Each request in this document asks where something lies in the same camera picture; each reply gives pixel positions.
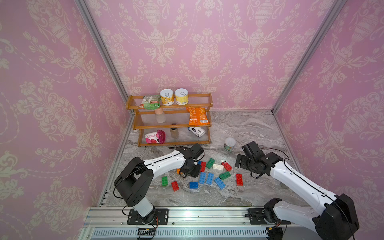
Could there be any light blue brick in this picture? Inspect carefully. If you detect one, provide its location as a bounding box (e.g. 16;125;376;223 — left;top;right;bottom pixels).
214;177;226;190
206;173;214;185
198;172;207;185

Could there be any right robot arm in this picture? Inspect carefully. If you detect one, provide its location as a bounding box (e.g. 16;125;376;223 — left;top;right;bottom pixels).
235;142;360;240

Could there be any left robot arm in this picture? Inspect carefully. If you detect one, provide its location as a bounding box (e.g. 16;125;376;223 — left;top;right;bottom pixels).
114;144;205;222

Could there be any red brick centre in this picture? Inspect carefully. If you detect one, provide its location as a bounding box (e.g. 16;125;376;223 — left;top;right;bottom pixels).
200;162;207;173

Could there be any red brick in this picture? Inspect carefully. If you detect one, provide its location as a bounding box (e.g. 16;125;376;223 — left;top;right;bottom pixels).
221;162;233;172
236;174;244;186
200;162;207;173
171;181;180;192

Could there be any green brick upper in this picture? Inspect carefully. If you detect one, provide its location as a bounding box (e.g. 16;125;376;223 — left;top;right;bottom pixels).
206;158;215;169

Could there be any white black lying can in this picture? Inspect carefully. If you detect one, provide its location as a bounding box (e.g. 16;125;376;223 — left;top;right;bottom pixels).
188;127;206;138

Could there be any white brick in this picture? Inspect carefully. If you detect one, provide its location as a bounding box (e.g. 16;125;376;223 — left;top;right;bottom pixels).
212;164;224;171

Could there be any red brick far right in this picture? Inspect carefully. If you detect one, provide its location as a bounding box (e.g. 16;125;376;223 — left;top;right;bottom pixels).
236;174;244;186

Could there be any red brick upper right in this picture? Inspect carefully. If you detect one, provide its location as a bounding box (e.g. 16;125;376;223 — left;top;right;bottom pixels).
221;162;233;172

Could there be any small brown jar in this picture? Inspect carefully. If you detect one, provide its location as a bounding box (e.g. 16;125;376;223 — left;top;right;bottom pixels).
170;128;179;139

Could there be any dark blue brick lower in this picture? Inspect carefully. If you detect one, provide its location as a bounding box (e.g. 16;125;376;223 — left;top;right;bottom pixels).
189;182;199;190

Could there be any white lid green can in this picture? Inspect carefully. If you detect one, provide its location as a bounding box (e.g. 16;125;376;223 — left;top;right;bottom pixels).
224;137;237;152

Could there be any green brick lower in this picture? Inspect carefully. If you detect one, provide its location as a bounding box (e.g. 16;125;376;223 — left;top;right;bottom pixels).
219;172;231;181

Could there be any red brick lower left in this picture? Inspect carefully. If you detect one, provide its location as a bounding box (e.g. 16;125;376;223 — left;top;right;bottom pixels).
171;181;180;192

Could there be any pink lying cup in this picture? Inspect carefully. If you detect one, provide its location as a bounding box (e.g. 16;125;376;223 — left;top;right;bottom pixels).
145;130;166;144

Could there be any wooden three-tier shelf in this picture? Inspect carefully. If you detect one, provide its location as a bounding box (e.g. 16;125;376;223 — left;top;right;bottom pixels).
126;93;213;147

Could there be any orange chip bag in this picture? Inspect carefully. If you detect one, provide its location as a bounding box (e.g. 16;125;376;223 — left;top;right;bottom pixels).
187;107;210;126

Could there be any small green brick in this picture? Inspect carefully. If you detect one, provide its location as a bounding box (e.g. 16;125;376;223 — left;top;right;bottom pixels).
162;177;169;187

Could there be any clear plastic bottle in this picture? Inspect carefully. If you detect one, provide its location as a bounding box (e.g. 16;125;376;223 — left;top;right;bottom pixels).
155;108;166;124

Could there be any right yellow noodle cup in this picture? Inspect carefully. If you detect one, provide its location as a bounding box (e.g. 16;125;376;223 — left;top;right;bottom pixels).
175;89;189;106

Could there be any yellow noodle cup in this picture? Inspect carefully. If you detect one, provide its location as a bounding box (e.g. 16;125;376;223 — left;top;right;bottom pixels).
175;89;189;106
160;89;174;106

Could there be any left yellow noodle cup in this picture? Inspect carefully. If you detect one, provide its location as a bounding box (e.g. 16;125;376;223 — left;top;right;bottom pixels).
160;89;174;106

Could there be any green white snack packet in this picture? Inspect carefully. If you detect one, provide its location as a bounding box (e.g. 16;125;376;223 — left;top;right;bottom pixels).
139;95;162;110

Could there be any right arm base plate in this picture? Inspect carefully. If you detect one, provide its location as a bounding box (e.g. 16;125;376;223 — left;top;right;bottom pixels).
245;208;291;226

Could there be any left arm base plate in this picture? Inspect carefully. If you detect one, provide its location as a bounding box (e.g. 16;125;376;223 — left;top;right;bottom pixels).
127;208;169;226

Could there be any aluminium front rail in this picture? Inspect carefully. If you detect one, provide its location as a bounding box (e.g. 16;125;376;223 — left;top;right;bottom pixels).
77;205;319;240

